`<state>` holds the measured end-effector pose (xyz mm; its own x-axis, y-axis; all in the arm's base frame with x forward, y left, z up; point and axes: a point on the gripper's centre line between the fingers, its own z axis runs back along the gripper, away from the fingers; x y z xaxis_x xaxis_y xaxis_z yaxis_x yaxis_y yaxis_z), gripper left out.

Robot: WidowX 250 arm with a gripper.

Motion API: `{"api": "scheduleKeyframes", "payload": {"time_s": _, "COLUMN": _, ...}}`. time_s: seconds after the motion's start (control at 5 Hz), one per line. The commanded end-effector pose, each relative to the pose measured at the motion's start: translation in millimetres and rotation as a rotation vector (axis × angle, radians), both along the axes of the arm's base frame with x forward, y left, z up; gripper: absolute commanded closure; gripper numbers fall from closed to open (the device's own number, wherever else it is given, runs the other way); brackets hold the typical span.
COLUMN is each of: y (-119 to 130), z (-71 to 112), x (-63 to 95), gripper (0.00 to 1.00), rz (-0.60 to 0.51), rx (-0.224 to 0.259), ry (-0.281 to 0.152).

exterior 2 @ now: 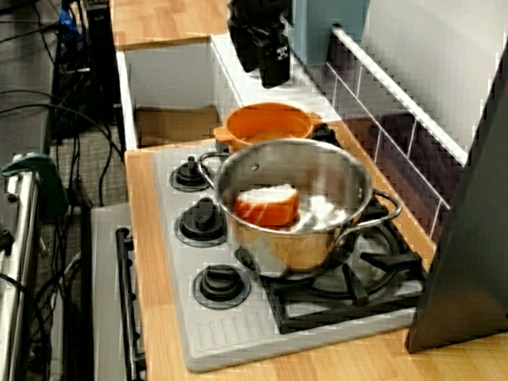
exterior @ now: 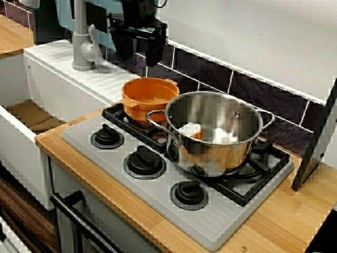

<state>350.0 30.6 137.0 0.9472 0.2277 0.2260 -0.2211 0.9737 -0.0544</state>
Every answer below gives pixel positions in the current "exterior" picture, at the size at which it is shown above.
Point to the white rounded object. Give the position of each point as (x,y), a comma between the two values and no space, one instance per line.
(30,3)

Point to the wooden kitchen countertop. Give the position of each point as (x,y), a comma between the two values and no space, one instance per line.
(276,224)

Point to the dark tile backsplash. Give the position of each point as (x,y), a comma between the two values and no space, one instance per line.
(237,87)

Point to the black burner grate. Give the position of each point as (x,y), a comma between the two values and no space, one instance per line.
(273,158)

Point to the narrow wooden counter slab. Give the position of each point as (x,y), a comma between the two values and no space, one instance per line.
(13,37)

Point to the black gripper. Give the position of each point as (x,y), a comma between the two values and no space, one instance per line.
(139,15)

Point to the teal box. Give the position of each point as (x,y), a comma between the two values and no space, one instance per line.
(64,18)

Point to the orange plastic toy pot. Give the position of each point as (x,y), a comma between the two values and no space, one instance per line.
(147,92)

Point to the toy salmon sushi piece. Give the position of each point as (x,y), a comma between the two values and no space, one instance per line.
(189,129)

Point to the grey stove top plate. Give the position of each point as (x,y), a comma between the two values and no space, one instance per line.
(218,226)

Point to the black stove knob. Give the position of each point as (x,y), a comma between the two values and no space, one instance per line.
(107,137)
(144,162)
(189,195)

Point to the dark grey slanted panel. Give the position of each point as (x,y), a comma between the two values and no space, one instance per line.
(316,147)

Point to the grey toy faucet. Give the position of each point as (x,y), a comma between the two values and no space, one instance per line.
(80,39)

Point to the stainless steel pot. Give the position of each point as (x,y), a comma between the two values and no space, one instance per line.
(223,158)

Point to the white toy oven cabinet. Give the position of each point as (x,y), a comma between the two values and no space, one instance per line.
(110,210)

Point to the white toy sink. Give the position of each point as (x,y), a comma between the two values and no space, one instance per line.
(65,89)

